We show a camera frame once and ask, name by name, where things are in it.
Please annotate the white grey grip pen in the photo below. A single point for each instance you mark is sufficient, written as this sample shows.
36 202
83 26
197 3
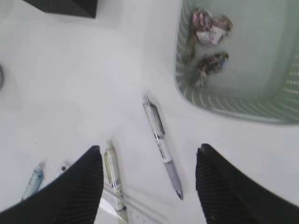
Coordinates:
157 128

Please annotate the grey-brown paper ball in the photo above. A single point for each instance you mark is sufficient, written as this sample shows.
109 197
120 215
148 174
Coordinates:
207 66

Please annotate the clear plastic ruler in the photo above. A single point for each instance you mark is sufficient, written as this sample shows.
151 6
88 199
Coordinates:
138 213

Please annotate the paper ball with pink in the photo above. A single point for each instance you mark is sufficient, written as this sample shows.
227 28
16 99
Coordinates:
207 30

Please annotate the grey-green plastic woven basket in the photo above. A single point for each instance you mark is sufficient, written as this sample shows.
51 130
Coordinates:
260 80

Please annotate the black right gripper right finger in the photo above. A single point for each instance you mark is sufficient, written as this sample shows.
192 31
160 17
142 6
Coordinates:
228 196

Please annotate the beige retractable pen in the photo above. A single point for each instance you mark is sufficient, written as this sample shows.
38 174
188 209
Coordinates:
114 180

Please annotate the black mesh pen holder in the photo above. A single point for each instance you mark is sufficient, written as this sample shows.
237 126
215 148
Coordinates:
79 8

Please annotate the light blue retractable pen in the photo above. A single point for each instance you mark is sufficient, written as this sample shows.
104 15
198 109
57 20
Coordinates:
35 181

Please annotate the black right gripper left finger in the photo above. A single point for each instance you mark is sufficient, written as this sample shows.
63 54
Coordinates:
73 198

